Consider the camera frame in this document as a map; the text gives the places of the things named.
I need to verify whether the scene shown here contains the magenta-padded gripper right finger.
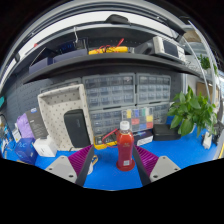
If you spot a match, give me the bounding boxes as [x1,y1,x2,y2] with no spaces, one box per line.
[131,145,181,187]

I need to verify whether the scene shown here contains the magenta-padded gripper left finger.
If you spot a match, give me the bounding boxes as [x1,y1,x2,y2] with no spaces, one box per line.
[45,144,96,188]

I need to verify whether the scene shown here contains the red drink bottle white cap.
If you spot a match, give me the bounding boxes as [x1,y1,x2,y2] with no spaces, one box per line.
[115,120,136,169]

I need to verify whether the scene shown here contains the black hard case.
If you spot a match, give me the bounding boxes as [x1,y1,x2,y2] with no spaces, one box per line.
[152,123,182,142]

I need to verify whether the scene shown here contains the black box with white label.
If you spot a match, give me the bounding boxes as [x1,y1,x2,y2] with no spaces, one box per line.
[133,129,154,147]

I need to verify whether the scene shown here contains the blue carton box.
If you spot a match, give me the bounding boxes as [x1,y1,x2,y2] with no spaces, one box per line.
[13,138,38,165]

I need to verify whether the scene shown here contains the black rectangular case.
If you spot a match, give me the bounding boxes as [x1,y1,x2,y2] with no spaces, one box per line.
[63,109,92,149]

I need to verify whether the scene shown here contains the yellow multimeter with red leads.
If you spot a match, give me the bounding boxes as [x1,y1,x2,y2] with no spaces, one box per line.
[93,128,119,150]

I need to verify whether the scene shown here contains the dark grey flat box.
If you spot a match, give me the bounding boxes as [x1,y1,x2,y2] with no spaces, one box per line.
[25,107,49,139]

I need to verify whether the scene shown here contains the white plug adapter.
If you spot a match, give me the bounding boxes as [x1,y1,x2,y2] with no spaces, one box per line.
[202,131,213,150]

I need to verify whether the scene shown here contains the clear compartment box colourful parts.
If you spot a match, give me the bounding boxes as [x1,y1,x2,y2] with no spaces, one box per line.
[121,106,155,133]

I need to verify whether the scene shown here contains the grey small-parts drawer cabinet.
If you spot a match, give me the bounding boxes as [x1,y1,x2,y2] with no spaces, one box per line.
[89,109,124,138]
[82,73,137,111]
[135,73,172,105]
[153,102,171,125]

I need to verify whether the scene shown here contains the purple plastic bag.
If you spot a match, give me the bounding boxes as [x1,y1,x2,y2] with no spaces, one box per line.
[16,113,35,139]

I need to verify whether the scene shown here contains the small white labelled box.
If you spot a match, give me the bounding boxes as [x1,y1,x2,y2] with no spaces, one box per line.
[11,126,22,143]

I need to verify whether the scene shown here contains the white perforated tray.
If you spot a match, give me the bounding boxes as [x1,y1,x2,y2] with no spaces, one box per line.
[37,83,95,152]

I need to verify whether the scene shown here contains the green potted plant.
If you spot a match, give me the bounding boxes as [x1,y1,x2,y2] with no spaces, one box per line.
[167,85,219,138]

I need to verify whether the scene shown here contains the white metal rack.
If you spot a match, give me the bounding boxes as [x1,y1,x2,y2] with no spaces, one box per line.
[183,23,224,101]

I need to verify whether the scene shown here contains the dark wall shelf unit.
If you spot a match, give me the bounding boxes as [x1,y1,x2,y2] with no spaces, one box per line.
[0,13,201,85]

